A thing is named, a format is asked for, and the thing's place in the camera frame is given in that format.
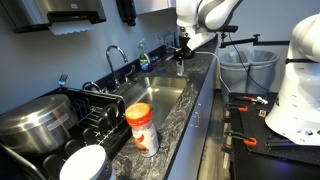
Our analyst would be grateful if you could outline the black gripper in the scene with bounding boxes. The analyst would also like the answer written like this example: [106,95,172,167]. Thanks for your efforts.
[173,34,196,65]

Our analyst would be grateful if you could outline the clear hand sanitizer pump bottle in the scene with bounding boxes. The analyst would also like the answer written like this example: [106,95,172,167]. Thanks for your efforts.
[176,60,185,77]

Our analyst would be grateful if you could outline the green dish soap bottle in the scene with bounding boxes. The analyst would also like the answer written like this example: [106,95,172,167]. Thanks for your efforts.
[137,38,152,72]

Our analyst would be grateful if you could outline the stainless steel sink basin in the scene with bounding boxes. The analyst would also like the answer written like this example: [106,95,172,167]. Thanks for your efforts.
[113,75,188,129]

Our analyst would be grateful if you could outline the grey trash can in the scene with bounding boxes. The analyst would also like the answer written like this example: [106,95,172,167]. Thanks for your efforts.
[245,49,280,94]
[218,51,250,104]

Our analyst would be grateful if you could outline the grey trash bin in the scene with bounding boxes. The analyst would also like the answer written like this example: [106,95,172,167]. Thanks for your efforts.
[228,32,271,94]

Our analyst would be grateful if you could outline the tall chrome gooseneck faucet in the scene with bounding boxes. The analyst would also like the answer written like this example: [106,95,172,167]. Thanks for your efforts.
[105,45,129,88]

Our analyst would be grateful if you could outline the orange-tipped black clamp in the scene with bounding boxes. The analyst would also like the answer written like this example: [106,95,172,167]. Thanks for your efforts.
[224,129,259,148]
[225,102,249,113]

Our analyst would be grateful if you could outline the orange-lid creamer container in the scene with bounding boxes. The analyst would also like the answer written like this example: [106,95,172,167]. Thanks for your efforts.
[124,102,160,158]

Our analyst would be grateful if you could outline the white counter cabinet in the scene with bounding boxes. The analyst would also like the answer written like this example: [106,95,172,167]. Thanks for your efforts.
[166,56,219,180]

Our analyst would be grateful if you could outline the small chrome faucet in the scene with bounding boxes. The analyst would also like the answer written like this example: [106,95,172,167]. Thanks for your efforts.
[81,81,103,94]

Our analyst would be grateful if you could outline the black cup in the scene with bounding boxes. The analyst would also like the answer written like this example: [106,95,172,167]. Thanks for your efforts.
[42,154,67,178]
[82,127,98,145]
[98,103,122,134]

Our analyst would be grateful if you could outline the black dish rack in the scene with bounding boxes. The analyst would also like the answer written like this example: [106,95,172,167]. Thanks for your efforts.
[0,87,133,180]

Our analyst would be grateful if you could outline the black robot cart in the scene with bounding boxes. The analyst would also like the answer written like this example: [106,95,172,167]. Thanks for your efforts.
[221,92,320,180]

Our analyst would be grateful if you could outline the paper towel dispenser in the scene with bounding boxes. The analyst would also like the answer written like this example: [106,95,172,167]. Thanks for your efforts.
[0,0,108,36]

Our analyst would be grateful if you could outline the stainless steel pot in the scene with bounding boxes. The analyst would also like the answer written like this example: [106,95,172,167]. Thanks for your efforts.
[0,93,79,155]

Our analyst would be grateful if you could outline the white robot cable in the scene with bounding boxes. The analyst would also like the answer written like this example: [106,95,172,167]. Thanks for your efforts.
[194,51,233,94]

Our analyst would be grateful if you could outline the chrome faucet lever handle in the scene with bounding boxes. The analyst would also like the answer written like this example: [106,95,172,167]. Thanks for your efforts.
[123,64,137,84]

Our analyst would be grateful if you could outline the white wall cabinet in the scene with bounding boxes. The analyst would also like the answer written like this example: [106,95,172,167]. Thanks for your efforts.
[133,0,178,16]

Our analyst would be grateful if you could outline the black stereo camera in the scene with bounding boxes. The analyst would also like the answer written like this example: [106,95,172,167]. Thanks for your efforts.
[219,25,240,34]

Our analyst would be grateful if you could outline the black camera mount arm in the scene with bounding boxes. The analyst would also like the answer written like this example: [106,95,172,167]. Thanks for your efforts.
[219,32,293,49]

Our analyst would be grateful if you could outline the black wall soap dispenser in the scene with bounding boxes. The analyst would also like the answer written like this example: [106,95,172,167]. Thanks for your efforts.
[115,0,138,27]

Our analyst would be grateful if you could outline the orange-handled tool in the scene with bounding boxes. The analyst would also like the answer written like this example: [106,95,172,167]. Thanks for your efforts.
[234,95,269,106]

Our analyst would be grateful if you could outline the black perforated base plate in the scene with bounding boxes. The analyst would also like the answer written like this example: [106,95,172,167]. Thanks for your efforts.
[238,106,320,167]

